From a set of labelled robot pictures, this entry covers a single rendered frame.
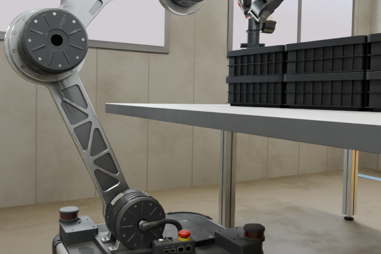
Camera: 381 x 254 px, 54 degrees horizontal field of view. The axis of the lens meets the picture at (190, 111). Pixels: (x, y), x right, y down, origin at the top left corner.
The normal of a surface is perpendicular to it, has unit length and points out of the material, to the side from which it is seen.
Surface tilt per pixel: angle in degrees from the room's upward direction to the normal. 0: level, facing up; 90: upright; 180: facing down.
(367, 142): 90
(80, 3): 90
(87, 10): 90
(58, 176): 90
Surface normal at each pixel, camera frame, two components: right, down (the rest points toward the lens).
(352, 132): -0.87, 0.00
